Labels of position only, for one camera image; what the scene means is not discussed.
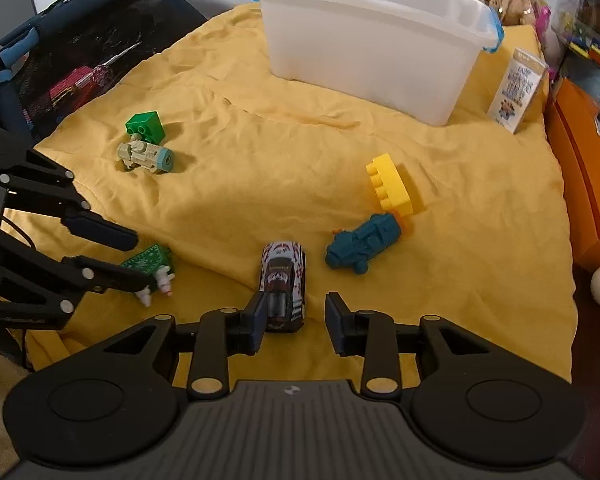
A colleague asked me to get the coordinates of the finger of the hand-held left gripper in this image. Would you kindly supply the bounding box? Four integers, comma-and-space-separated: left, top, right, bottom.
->
0, 147, 139, 252
0, 221, 153, 331

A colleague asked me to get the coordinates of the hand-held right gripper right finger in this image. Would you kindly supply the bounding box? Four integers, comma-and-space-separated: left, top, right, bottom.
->
325, 291, 492, 401

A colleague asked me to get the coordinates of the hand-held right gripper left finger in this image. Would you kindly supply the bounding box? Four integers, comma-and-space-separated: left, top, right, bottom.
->
101, 293, 270, 401

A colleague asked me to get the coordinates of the green patterned toy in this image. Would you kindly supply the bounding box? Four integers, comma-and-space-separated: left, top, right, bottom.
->
120, 244, 176, 308

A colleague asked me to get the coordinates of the red white toy race car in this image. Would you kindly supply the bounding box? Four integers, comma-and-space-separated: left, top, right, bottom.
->
257, 241, 308, 333

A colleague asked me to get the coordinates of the white plastic container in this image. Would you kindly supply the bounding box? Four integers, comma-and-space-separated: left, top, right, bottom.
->
245, 0, 505, 127

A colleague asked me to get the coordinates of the teal toy vehicle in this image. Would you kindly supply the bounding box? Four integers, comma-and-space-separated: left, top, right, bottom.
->
324, 212, 403, 275

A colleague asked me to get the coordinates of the beige toy vehicle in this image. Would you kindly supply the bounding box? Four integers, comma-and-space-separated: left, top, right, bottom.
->
116, 140, 175, 175

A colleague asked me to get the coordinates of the red striped packet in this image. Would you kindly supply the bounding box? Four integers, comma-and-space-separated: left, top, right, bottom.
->
47, 65, 116, 111

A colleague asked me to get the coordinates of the green building block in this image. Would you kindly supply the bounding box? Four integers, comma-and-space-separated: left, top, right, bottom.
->
125, 111, 166, 145

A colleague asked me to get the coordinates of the yellow blanket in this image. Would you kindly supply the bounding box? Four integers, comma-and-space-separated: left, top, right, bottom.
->
2, 2, 578, 396

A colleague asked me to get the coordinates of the yellow building block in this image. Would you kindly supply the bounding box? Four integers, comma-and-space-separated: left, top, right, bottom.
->
366, 154, 415, 217

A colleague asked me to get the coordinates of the black mesh bag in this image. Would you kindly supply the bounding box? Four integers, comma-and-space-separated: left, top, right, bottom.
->
0, 0, 211, 146

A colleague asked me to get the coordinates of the orange box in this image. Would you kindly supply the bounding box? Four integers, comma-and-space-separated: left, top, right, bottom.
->
545, 77, 600, 271

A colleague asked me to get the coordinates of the white printed card packet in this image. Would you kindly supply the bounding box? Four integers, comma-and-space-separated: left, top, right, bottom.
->
486, 46, 548, 135

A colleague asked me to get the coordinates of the clear box of colourful blocks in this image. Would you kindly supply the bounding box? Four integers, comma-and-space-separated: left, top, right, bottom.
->
550, 0, 600, 81

